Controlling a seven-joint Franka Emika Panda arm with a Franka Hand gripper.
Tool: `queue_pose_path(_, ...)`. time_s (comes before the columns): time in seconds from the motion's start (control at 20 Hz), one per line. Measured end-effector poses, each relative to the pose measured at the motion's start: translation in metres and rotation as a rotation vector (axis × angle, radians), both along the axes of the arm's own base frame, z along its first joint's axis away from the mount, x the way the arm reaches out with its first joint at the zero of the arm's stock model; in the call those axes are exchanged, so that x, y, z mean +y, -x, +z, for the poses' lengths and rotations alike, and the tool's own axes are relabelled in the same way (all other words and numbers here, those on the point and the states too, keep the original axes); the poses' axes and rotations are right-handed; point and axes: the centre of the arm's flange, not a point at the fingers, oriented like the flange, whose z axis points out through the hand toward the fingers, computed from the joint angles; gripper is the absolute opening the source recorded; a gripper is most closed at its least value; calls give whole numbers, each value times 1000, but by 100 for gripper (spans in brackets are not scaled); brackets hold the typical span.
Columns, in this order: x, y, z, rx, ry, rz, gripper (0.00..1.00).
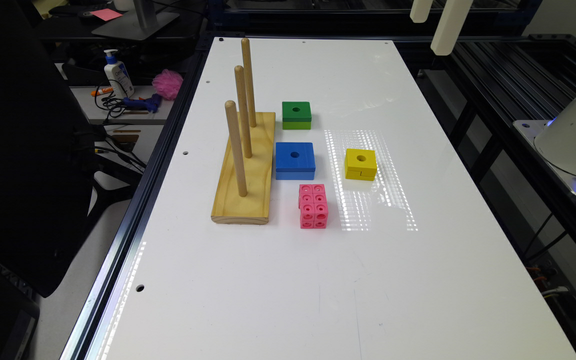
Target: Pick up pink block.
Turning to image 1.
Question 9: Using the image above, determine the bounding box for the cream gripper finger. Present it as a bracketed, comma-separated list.
[430, 0, 473, 56]
[410, 0, 433, 23]

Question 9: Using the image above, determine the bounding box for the green square block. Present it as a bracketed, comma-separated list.
[282, 101, 312, 130]

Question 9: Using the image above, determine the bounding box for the yellow square block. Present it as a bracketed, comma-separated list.
[344, 148, 377, 181]

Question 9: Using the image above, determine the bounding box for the rear wooden peg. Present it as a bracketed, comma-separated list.
[241, 38, 257, 128]

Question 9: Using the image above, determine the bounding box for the wooden peg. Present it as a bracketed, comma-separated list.
[241, 38, 257, 128]
[225, 100, 248, 197]
[234, 65, 252, 158]

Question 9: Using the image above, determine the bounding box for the middle wooden peg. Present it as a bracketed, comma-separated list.
[234, 65, 252, 158]

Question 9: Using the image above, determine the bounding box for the blue square block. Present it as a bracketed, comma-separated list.
[275, 142, 316, 180]

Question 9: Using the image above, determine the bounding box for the front wooden peg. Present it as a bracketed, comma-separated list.
[225, 100, 248, 197]

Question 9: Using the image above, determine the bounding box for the pink cube cluster block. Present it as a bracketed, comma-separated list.
[298, 184, 329, 229]

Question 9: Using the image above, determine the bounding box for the wooden peg board base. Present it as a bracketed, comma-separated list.
[211, 112, 276, 225]

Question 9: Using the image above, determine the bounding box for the pink bath pouf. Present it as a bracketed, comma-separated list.
[152, 69, 183, 100]

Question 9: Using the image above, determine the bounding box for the silver monitor stand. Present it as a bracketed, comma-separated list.
[91, 0, 179, 41]

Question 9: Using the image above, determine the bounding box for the blue glue gun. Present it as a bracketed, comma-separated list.
[122, 94, 162, 113]

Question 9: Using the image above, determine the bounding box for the white lotion pump bottle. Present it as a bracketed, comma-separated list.
[104, 49, 135, 99]

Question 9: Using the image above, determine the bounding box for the pink sticky note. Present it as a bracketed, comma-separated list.
[91, 8, 123, 22]

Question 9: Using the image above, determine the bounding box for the black aluminium frame rack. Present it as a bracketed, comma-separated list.
[402, 35, 576, 265]

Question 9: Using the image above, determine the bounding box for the black tangled cable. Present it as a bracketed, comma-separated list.
[93, 82, 128, 121]

